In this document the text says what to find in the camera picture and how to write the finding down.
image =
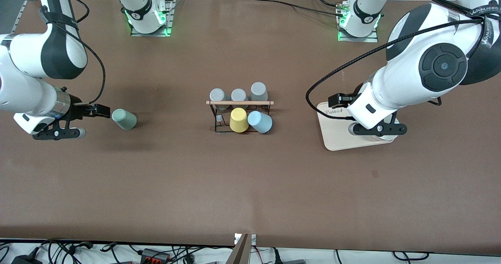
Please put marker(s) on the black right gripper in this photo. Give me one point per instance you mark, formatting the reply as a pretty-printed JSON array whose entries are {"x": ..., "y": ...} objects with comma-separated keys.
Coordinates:
[{"x": 81, "y": 110}]

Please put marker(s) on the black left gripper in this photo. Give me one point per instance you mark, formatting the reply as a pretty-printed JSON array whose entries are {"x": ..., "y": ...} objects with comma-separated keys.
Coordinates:
[{"x": 346, "y": 99}]

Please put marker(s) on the pale green plastic cup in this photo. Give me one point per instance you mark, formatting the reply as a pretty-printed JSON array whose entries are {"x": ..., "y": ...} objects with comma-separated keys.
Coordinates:
[{"x": 124, "y": 119}]

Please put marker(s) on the light blue plastic cup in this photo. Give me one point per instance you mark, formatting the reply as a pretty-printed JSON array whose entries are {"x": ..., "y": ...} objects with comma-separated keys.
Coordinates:
[{"x": 260, "y": 122}]

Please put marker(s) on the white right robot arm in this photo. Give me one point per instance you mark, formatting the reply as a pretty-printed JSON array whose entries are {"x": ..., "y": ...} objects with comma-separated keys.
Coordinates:
[{"x": 27, "y": 60}]

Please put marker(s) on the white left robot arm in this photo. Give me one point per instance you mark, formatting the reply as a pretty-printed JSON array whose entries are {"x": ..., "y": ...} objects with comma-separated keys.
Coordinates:
[{"x": 407, "y": 80}]

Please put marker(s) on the cream rectangular tray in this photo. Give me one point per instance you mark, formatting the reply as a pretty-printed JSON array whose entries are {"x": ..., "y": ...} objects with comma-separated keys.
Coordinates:
[{"x": 336, "y": 135}]

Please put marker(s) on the white bowl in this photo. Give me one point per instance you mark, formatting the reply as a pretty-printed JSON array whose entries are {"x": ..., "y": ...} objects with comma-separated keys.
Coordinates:
[{"x": 383, "y": 138}]

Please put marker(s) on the grey plastic cup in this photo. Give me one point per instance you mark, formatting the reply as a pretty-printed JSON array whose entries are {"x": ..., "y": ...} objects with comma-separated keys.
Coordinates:
[
  {"x": 258, "y": 91},
  {"x": 218, "y": 94},
  {"x": 238, "y": 94}
]

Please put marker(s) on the yellow plastic cup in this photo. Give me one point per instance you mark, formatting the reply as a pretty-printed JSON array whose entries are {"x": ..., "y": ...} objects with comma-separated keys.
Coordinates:
[{"x": 238, "y": 121}]

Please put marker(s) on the black and orange connector block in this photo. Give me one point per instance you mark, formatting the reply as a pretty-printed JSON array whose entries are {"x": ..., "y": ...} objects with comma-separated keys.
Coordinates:
[{"x": 154, "y": 255}]

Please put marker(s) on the black power adapter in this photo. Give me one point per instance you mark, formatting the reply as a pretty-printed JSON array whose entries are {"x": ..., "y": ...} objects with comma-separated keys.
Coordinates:
[{"x": 25, "y": 260}]

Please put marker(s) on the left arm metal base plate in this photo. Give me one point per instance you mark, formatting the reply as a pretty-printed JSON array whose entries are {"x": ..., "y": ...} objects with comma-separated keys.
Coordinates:
[{"x": 370, "y": 40}]

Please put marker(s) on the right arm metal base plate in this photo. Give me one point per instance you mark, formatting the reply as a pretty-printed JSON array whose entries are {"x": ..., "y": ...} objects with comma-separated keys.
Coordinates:
[{"x": 150, "y": 34}]

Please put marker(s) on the silver perforated rail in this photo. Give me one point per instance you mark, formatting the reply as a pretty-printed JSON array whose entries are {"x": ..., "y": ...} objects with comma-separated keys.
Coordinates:
[{"x": 21, "y": 17}]

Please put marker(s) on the aluminium profile with white bracket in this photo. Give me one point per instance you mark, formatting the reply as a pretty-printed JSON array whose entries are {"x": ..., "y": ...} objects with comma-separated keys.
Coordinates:
[{"x": 240, "y": 252}]

